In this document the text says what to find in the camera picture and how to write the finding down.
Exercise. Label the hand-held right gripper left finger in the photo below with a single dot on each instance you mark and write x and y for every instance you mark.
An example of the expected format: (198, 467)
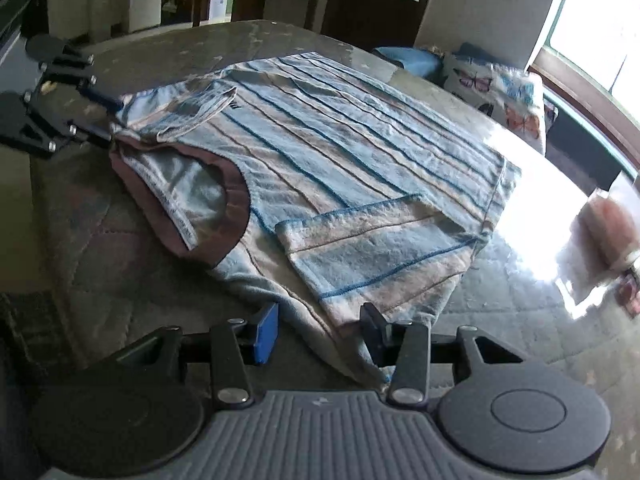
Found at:
(265, 334)

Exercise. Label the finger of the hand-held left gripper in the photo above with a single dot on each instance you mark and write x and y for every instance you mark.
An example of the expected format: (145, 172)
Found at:
(55, 121)
(75, 68)

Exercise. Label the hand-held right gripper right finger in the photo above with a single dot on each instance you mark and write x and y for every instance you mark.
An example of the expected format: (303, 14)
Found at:
(374, 331)

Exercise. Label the blue striped shirt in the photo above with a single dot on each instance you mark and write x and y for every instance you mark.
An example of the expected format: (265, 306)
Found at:
(320, 160)

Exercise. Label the white and yellow container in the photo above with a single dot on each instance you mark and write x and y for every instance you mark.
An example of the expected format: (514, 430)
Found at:
(217, 6)

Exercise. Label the clear plastic bag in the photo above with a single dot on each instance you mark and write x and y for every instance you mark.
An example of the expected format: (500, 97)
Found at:
(602, 230)

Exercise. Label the butterfly print pillow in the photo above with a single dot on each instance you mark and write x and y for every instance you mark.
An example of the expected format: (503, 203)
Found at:
(500, 95)

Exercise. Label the blue pillow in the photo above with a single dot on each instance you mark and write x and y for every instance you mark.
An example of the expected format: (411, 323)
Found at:
(407, 61)

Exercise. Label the dark wooden door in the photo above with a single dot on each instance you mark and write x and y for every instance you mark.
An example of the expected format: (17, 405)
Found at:
(380, 0)

